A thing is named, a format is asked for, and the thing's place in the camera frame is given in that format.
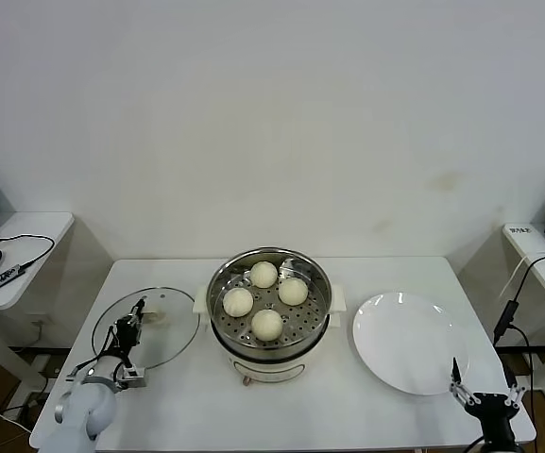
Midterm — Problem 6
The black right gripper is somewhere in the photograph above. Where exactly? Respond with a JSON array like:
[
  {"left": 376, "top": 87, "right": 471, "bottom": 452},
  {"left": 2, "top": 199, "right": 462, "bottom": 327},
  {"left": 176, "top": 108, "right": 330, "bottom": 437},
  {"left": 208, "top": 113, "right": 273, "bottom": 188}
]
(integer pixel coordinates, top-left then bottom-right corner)
[{"left": 449, "top": 357, "right": 528, "bottom": 447}]

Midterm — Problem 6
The white flat cable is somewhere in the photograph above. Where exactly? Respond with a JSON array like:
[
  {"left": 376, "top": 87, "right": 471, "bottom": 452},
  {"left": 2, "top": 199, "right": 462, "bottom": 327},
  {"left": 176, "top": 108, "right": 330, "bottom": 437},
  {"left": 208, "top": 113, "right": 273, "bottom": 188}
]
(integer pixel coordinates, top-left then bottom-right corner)
[{"left": 498, "top": 248, "right": 545, "bottom": 299}]

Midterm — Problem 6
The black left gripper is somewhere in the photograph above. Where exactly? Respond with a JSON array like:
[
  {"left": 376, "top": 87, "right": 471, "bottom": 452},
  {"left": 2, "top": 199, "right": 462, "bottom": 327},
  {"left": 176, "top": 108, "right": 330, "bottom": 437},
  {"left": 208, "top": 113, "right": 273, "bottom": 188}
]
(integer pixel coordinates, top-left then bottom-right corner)
[{"left": 112, "top": 295, "right": 146, "bottom": 353}]

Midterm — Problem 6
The white round plate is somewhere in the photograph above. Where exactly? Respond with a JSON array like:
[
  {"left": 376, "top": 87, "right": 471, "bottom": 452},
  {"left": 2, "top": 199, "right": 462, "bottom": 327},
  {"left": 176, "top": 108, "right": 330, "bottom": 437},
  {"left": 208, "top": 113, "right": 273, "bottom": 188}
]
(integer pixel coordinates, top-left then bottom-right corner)
[{"left": 351, "top": 291, "right": 470, "bottom": 396}]

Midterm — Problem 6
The cream electric cooker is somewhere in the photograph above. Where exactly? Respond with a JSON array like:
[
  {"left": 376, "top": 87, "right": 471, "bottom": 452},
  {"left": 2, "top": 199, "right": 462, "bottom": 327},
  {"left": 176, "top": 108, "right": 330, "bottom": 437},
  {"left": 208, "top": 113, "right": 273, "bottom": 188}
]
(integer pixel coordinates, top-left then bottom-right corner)
[{"left": 200, "top": 309, "right": 344, "bottom": 387}]

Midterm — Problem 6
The thin black looped cable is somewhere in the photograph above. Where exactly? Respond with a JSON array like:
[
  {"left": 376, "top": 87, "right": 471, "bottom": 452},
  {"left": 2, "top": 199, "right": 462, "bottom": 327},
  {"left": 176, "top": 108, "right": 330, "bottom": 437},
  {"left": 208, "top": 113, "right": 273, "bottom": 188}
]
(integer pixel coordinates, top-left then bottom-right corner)
[{"left": 0, "top": 234, "right": 56, "bottom": 275}]

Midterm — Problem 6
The perforated steel steamer basket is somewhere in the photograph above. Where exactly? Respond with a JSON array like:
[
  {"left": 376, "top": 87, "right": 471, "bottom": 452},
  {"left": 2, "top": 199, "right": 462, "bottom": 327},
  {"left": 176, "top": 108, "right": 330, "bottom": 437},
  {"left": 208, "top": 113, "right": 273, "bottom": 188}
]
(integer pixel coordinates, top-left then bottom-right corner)
[{"left": 192, "top": 247, "right": 348, "bottom": 355}]

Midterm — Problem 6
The thin black laptop cable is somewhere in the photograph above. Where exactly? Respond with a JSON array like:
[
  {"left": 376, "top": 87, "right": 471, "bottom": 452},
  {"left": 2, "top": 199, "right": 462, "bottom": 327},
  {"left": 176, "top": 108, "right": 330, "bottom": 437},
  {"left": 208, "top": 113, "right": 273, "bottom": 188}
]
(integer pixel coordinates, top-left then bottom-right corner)
[{"left": 512, "top": 252, "right": 545, "bottom": 303}]

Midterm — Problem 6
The black mains cable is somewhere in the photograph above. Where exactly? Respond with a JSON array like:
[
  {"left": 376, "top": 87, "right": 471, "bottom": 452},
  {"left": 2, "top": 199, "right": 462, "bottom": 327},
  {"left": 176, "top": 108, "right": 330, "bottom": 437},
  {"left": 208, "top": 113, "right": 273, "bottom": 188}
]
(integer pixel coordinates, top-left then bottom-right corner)
[{"left": 510, "top": 323, "right": 537, "bottom": 416}]

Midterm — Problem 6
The round glass pot lid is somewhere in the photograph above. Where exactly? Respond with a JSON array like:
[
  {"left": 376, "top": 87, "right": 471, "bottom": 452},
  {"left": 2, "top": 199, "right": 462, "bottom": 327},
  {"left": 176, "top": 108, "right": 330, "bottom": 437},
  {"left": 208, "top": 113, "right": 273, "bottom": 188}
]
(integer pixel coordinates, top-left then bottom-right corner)
[{"left": 91, "top": 286, "right": 201, "bottom": 372}]

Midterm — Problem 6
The white side table with mouse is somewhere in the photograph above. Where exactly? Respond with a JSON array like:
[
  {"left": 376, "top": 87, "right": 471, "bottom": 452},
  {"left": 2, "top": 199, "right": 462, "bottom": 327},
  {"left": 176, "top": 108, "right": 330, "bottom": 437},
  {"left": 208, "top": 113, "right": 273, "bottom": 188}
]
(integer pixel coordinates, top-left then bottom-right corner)
[{"left": 0, "top": 210, "right": 75, "bottom": 393}]

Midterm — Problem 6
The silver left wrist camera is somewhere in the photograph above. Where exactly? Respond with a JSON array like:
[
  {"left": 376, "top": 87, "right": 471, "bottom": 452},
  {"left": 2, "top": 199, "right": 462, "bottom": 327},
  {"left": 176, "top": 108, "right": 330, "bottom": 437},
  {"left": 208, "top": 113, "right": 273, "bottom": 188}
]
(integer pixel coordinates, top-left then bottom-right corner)
[{"left": 118, "top": 365, "right": 148, "bottom": 389}]

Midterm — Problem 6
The small black printed device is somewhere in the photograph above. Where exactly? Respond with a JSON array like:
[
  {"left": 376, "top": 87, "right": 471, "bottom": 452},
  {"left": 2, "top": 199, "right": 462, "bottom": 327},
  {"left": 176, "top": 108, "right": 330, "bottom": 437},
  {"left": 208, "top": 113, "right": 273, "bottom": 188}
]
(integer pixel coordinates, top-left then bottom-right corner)
[{"left": 0, "top": 264, "right": 23, "bottom": 291}]

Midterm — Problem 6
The white floor cable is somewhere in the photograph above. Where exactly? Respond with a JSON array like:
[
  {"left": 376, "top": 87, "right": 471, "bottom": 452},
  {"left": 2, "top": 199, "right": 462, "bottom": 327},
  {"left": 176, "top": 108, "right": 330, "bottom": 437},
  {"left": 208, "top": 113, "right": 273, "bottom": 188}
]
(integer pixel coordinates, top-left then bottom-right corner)
[{"left": 0, "top": 399, "right": 35, "bottom": 433}]

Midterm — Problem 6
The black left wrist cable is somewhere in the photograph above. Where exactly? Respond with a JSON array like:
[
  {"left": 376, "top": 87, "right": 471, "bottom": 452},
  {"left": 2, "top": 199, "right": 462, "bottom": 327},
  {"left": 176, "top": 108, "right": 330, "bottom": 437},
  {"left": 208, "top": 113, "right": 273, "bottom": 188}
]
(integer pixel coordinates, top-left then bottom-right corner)
[{"left": 66, "top": 325, "right": 131, "bottom": 378}]

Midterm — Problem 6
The black power adapter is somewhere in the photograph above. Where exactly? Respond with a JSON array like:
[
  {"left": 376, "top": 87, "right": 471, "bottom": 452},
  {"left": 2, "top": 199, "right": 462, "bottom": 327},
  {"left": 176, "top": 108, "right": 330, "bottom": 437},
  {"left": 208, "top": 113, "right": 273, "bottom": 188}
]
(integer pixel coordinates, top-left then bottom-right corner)
[{"left": 492, "top": 299, "right": 519, "bottom": 344}]

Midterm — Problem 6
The white steamed baozi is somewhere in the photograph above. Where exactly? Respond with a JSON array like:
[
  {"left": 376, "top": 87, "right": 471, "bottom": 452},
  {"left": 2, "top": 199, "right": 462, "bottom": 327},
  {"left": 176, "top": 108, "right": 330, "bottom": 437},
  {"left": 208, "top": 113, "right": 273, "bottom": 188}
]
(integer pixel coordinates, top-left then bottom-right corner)
[
  {"left": 278, "top": 277, "right": 309, "bottom": 307},
  {"left": 222, "top": 287, "right": 254, "bottom": 318},
  {"left": 251, "top": 309, "right": 284, "bottom": 344},
  {"left": 249, "top": 260, "right": 278, "bottom": 290}
]

